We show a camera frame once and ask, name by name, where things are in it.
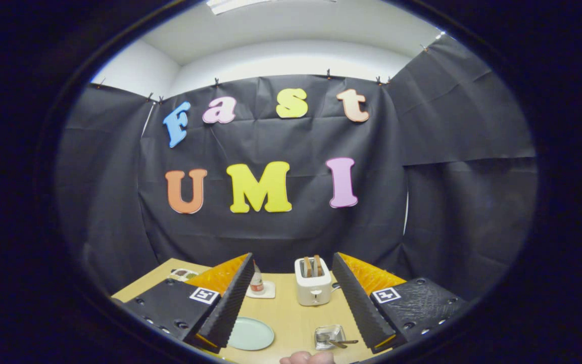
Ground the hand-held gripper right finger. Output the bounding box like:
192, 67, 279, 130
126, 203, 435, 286
331, 252, 471, 354

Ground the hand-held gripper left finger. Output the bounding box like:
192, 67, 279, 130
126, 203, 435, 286
112, 253, 255, 354

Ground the clear water bottle red cap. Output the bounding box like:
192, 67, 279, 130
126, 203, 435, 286
250, 260, 265, 295

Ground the pale green plate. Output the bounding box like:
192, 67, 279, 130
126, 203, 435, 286
227, 316, 275, 351

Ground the white square coaster tray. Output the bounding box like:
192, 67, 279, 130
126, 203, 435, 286
246, 281, 276, 299

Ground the small metal drainer basket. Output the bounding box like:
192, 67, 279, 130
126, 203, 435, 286
314, 324, 346, 351

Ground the white toaster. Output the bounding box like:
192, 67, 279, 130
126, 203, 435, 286
295, 255, 332, 306

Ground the ceiling light panel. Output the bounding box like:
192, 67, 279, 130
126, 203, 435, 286
205, 0, 271, 15

